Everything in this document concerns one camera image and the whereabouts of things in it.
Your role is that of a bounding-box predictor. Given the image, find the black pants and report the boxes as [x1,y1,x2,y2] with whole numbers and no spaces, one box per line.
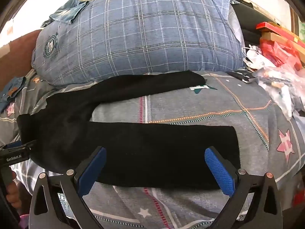
[17,70,241,192]

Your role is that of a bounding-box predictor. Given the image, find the person's left hand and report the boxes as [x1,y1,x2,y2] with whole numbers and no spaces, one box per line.
[6,170,21,204]

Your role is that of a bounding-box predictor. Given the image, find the wooden window frame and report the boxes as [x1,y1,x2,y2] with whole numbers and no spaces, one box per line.
[289,4,305,42]

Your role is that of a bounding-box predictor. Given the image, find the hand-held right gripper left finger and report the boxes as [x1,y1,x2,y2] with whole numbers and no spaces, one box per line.
[30,146,107,229]

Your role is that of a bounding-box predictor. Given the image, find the dark cushion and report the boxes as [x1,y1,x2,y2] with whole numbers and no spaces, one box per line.
[232,1,275,46]

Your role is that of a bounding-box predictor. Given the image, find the blue plaid pillow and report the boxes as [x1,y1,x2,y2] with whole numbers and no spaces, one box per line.
[31,0,247,87]

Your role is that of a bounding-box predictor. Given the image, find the brown headboard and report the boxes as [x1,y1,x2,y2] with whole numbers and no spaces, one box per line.
[0,29,44,89]

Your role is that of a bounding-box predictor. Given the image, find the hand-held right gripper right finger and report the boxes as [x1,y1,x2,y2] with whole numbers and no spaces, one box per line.
[204,146,283,229]

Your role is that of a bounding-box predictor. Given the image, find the blue denim garment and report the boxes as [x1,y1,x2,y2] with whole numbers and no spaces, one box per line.
[40,0,90,28]
[0,76,27,114]

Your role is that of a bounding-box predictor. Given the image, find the white plastic bag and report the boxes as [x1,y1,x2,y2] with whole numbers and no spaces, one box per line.
[242,44,275,71]

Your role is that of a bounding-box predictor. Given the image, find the small black pouch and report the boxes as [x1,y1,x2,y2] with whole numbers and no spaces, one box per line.
[226,69,257,83]

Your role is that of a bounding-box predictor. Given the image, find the grey star-printed bed sheet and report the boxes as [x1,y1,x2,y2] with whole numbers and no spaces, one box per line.
[0,69,305,229]

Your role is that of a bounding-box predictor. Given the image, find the pile of clear plastic bags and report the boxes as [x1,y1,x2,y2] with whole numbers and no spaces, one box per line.
[252,66,305,121]

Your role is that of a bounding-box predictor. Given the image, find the red flat box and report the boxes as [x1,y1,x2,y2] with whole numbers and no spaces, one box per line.
[256,21,301,41]

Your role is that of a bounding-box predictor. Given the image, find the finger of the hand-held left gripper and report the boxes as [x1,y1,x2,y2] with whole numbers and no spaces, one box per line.
[0,140,37,165]

